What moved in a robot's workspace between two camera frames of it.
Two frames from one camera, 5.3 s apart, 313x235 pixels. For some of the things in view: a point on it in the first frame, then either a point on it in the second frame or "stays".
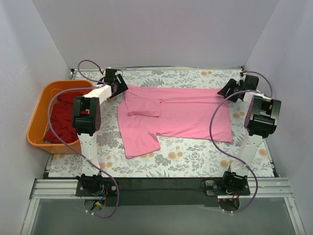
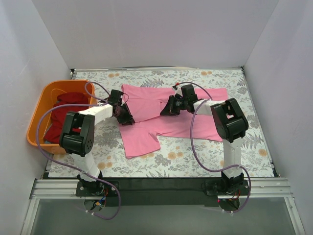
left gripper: x=119 y=85 to x=124 y=115
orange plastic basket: x=39 y=121 stays
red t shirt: x=61 y=120 stays
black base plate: x=162 y=191 stays
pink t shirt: x=145 y=112 stays
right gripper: x=231 y=88 to x=173 y=105
